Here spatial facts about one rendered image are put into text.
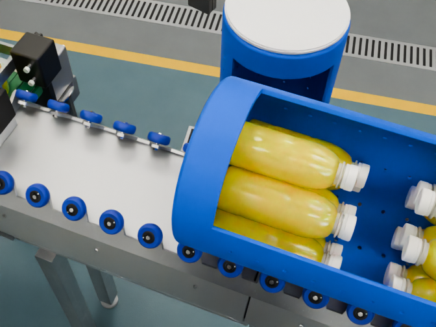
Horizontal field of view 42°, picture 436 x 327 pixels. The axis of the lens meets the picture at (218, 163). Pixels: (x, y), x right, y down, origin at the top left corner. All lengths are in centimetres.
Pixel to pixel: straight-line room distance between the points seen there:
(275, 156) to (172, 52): 190
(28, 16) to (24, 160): 186
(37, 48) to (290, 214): 69
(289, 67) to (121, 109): 135
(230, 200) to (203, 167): 8
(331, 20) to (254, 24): 17
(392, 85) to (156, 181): 175
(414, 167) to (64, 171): 65
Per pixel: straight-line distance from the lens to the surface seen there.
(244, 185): 84
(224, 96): 83
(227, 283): 101
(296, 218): 83
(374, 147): 100
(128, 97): 251
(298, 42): 122
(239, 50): 125
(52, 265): 141
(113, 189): 111
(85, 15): 293
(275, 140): 83
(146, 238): 100
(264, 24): 125
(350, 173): 84
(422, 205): 85
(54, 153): 118
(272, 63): 122
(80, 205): 104
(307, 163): 82
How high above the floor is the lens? 184
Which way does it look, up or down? 54 degrees down
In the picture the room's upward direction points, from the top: 3 degrees clockwise
